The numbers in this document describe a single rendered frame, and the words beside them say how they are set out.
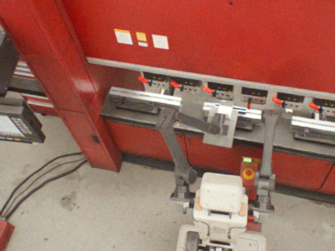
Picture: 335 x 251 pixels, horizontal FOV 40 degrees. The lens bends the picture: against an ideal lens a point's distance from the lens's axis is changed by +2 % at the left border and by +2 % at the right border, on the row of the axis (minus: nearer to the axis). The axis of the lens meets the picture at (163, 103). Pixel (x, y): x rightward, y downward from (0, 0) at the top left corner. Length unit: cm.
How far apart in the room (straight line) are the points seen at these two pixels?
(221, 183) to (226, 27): 78
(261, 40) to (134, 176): 200
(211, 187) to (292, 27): 87
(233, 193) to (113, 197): 172
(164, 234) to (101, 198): 61
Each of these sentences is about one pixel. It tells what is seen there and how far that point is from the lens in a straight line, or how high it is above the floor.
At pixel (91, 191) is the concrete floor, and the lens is 396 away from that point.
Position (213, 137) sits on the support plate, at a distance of 290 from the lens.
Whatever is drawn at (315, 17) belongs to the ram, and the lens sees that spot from 217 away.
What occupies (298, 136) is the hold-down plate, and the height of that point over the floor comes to 90.
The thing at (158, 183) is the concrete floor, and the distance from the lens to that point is 387.
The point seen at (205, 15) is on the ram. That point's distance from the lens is 223.
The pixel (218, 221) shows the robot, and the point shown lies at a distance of 248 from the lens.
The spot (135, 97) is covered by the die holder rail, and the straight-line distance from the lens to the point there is 312.
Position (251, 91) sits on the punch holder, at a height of 131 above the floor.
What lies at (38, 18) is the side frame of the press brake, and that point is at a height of 199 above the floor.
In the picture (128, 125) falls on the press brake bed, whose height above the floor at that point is 76.
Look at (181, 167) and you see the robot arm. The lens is 246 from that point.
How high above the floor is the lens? 361
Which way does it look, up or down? 59 degrees down
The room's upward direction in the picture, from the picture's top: 12 degrees counter-clockwise
